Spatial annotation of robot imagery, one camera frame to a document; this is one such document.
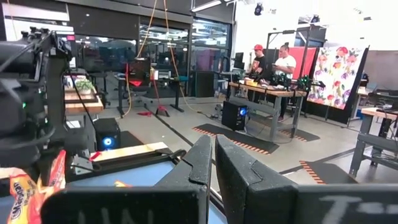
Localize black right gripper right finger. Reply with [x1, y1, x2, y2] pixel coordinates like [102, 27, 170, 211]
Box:
[215, 134, 398, 224]

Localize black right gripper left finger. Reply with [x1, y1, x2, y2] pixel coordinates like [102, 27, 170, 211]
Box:
[40, 134, 214, 224]

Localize orange noodle packet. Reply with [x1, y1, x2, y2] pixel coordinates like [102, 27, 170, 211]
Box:
[0, 149, 67, 224]
[113, 179, 133, 188]

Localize blue table mat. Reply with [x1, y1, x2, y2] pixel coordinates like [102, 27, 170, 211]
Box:
[0, 160, 228, 224]

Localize black floor mat striped edge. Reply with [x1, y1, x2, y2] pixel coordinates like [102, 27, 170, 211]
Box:
[192, 123, 280, 156]
[248, 116, 321, 142]
[119, 130, 144, 149]
[298, 160, 358, 185]

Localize red broom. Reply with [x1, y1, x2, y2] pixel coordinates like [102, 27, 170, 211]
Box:
[151, 77, 170, 118]

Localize black computer tower blue light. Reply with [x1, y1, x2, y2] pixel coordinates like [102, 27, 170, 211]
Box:
[221, 101, 249, 131]
[94, 118, 121, 152]

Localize black desk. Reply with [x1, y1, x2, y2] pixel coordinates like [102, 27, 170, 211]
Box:
[116, 76, 189, 118]

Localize wooden workbench grey legs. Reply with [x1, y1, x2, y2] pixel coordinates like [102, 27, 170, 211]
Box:
[228, 81, 308, 141]

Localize wooden table grey legs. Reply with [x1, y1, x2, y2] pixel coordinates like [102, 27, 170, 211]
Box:
[348, 107, 398, 178]

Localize black monitor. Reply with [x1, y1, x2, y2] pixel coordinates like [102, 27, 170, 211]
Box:
[233, 52, 246, 70]

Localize person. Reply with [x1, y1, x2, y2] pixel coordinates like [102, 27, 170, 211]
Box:
[250, 44, 267, 77]
[272, 42, 297, 122]

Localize small green potted plant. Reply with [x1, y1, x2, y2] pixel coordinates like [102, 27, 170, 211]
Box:
[75, 78, 94, 94]

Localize floral print panel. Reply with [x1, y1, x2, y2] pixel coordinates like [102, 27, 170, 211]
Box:
[307, 45, 370, 110]

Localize red panel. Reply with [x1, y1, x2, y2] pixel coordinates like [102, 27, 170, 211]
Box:
[287, 46, 318, 80]

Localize ceiling light strip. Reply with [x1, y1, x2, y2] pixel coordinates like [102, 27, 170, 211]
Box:
[190, 0, 223, 13]

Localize black aluminium table frame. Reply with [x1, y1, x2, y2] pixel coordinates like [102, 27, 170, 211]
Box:
[67, 148, 187, 183]

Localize wooden table with black frame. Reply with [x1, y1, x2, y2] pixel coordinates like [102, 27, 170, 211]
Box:
[64, 90, 104, 115]

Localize orange hanging cable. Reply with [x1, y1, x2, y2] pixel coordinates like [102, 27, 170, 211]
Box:
[162, 0, 212, 118]

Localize black overhead rig frame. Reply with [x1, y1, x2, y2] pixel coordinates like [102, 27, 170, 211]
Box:
[264, 29, 312, 78]

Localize yellow hanging cable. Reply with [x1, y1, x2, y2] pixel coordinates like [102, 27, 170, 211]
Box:
[114, 0, 159, 119]

